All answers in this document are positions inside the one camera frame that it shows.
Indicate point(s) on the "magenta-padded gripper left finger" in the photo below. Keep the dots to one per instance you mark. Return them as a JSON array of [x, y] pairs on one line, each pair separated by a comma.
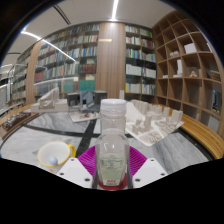
[[75, 171]]

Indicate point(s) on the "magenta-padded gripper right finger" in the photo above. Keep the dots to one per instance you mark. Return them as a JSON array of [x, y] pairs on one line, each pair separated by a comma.
[[148, 171]]

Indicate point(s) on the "clear bottle with white cap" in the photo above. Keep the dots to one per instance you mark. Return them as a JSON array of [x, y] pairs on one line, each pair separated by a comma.
[[112, 146]]

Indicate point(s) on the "curved wooden slat bench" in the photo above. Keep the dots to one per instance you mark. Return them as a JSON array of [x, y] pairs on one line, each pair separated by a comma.
[[203, 133], [13, 110]]

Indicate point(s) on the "dark grey building model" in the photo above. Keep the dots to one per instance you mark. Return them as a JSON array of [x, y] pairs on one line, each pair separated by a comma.
[[85, 100]]

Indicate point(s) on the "white sloped building model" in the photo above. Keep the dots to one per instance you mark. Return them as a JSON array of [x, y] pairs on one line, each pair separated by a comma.
[[48, 101]]

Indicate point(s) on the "brown model on wooden board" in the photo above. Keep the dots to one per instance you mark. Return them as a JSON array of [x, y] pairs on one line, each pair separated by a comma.
[[15, 120]]

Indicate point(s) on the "bookshelf behind glass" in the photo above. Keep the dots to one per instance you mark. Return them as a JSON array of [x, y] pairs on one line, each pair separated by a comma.
[[21, 80]]

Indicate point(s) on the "narrow bookshelf full of books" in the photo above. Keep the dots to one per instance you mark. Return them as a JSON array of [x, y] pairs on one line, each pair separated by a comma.
[[140, 63]]

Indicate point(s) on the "open wooden cubby shelf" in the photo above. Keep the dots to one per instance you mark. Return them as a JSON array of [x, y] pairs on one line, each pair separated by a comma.
[[186, 66]]

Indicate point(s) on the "wide bookshelf full of books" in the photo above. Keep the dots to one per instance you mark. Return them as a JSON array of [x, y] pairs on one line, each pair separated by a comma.
[[66, 60]]

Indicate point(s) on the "straight ceiling light strip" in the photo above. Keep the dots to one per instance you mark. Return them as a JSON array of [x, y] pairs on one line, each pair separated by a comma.
[[115, 10]]

